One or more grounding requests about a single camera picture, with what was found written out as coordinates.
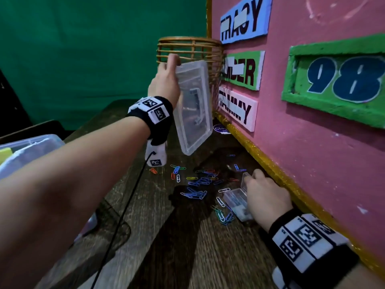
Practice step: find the pink name sign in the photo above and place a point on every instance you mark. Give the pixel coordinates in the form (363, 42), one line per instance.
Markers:
(240, 109)

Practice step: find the person's right hand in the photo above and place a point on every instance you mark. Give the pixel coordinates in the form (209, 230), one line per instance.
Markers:
(267, 201)

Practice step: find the green name sign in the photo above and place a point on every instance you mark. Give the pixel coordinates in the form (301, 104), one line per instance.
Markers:
(246, 70)

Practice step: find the person's left forearm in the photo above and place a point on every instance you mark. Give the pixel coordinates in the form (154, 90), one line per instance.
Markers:
(60, 192)

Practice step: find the black wristband with markers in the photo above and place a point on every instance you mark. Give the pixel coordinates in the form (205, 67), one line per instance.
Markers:
(153, 117)
(306, 249)

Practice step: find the yellow sticky note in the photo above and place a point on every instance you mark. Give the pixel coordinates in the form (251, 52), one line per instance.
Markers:
(5, 155)

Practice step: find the yellow vertical edge strip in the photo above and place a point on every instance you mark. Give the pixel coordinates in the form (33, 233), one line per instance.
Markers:
(209, 18)

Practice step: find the small clear paper clip case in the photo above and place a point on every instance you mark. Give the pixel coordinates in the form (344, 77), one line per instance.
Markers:
(236, 201)

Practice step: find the person's left hand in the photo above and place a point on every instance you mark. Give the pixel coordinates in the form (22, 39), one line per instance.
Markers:
(165, 84)

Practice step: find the pile of coloured paper clips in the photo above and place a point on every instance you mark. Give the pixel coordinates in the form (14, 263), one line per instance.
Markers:
(198, 182)

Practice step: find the clear plastic storage box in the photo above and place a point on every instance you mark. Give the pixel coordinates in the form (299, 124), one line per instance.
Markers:
(33, 150)

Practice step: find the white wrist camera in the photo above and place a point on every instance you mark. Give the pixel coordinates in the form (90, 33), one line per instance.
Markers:
(279, 279)
(156, 156)

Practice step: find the blue name sign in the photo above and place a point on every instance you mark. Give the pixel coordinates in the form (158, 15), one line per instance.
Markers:
(246, 19)

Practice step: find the green framed number sign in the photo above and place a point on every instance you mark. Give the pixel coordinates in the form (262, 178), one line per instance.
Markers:
(340, 81)

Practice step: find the rattan basket stand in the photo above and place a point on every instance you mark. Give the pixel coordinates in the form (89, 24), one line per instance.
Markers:
(192, 48)

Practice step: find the round blue sticker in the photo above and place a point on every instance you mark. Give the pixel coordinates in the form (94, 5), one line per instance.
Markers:
(221, 128)

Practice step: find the clear plastic case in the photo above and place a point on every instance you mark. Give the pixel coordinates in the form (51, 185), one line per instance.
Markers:
(192, 111)

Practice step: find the green backdrop cloth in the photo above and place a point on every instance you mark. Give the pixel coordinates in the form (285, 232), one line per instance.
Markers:
(90, 57)

